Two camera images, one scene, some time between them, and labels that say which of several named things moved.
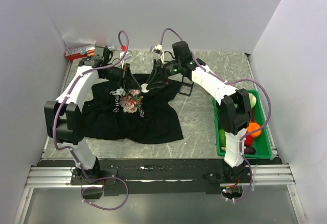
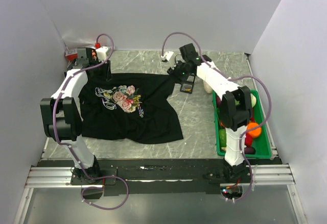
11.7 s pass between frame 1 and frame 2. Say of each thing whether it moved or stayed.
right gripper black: moved
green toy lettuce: stayed
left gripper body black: moved
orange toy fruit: stayed
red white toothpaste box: stayed
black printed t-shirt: stayed
